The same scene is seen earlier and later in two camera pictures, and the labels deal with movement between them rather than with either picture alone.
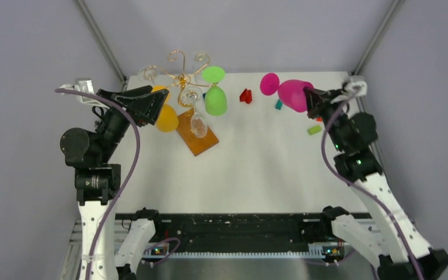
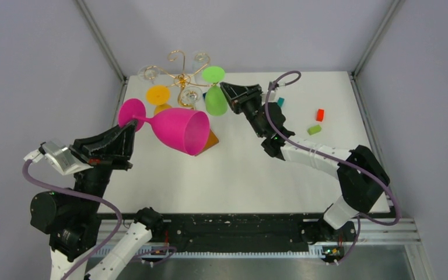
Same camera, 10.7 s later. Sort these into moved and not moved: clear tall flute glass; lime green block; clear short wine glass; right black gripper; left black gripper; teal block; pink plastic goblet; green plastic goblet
Moved: pink plastic goblet; right black gripper; left black gripper
Not moved: green plastic goblet; teal block; lime green block; clear tall flute glass; clear short wine glass
